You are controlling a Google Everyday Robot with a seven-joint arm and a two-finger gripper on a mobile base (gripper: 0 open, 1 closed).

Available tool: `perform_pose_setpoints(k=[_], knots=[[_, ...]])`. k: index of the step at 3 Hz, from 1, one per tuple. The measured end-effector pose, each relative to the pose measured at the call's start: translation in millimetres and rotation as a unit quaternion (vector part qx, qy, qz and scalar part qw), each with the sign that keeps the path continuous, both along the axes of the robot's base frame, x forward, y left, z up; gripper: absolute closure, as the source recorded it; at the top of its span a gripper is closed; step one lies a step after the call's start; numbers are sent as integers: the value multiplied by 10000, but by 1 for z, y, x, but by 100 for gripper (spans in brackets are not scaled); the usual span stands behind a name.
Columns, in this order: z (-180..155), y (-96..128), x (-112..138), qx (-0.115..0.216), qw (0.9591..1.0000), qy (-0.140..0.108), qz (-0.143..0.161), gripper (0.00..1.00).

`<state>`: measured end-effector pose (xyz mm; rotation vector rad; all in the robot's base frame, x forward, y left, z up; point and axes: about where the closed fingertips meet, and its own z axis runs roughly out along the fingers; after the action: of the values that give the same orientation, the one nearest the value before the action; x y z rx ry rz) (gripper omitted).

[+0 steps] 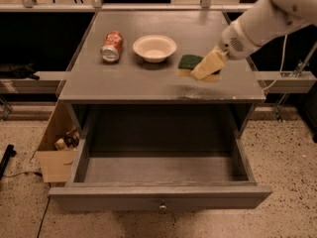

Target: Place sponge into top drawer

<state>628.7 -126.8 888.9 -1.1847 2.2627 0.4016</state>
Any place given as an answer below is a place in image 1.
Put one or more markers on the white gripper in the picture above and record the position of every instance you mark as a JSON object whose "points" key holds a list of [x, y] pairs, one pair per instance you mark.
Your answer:
{"points": [[233, 44]]}

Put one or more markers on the green and yellow sponge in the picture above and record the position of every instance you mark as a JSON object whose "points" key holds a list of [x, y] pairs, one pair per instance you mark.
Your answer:
{"points": [[189, 62]]}

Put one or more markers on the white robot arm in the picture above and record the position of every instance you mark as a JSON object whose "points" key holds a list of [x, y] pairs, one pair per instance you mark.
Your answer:
{"points": [[260, 24]]}

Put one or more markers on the grey cabinet with top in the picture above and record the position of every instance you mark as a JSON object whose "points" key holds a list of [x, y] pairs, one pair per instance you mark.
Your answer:
{"points": [[146, 102]]}

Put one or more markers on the metal drawer knob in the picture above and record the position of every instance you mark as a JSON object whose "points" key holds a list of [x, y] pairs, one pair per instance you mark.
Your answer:
{"points": [[162, 207]]}

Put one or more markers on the grey open top drawer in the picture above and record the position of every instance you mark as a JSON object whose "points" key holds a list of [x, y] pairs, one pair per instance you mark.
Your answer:
{"points": [[121, 181]]}

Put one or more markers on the white paper bowl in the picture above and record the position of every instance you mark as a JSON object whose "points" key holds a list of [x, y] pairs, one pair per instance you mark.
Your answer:
{"points": [[154, 48]]}

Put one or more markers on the orange soda can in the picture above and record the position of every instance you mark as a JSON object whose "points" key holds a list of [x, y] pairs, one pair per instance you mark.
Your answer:
{"points": [[112, 46]]}

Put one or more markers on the items inside cardboard box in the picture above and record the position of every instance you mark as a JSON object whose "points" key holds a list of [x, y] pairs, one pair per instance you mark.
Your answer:
{"points": [[69, 141]]}

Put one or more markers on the cardboard box on floor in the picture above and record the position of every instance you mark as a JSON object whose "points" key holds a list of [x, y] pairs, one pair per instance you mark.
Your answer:
{"points": [[54, 155]]}

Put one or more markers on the black object on shelf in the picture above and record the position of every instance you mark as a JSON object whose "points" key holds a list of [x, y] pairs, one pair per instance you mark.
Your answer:
{"points": [[17, 71]]}

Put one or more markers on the black pole on floor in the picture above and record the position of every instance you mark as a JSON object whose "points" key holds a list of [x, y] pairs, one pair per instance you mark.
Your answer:
{"points": [[8, 154]]}

